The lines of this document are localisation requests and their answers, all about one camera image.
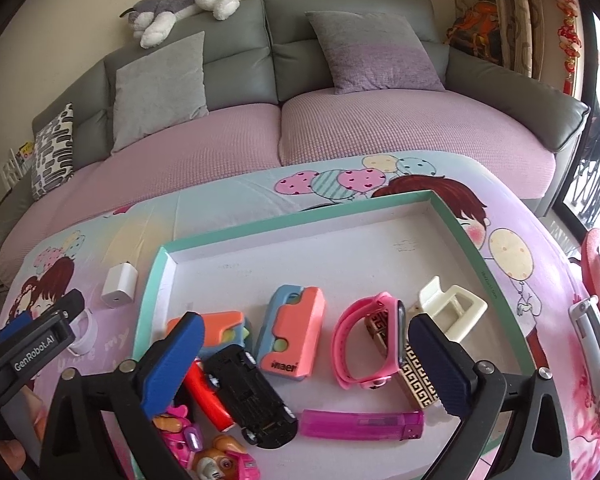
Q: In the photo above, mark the person hand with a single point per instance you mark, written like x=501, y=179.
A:
x=13, y=454

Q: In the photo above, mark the pink seat cover right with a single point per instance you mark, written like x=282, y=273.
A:
x=323, y=125

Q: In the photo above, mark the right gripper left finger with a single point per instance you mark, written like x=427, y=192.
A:
x=77, y=444

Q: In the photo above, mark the red white tube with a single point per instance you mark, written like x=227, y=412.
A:
x=196, y=385

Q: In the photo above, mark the black white patterned pillow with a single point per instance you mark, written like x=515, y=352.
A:
x=53, y=154

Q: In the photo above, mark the magenta lighter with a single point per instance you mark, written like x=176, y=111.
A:
x=345, y=426

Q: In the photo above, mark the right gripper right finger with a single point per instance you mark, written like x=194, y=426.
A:
x=535, y=442

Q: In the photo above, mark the pink seat cover left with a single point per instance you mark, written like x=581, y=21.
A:
x=227, y=142

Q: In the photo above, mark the black toy car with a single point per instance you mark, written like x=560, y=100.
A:
x=252, y=402

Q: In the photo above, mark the gold patterned lighter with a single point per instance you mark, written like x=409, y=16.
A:
x=411, y=377

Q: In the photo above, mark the silver utility knife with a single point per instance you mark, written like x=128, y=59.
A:
x=595, y=354

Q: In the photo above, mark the cream hair claw clip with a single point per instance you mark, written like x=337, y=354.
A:
x=456, y=310

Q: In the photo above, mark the grey sofa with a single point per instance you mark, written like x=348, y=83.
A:
x=295, y=81

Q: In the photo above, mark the pink seat cover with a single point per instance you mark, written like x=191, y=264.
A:
x=227, y=142
x=323, y=125

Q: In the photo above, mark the cartoon print cloth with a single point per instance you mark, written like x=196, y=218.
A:
x=101, y=218

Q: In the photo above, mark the teal rimmed white tray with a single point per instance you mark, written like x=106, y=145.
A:
x=393, y=244

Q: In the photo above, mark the white charger plug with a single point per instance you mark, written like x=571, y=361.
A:
x=119, y=287

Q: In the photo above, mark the husky plush toy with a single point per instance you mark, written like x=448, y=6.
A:
x=152, y=21

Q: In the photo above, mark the white smart watch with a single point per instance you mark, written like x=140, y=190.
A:
x=85, y=328

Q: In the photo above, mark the grey purple pillow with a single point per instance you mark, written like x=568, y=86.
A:
x=373, y=51

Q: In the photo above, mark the pink puppy toy figure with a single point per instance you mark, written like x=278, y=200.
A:
x=223, y=458

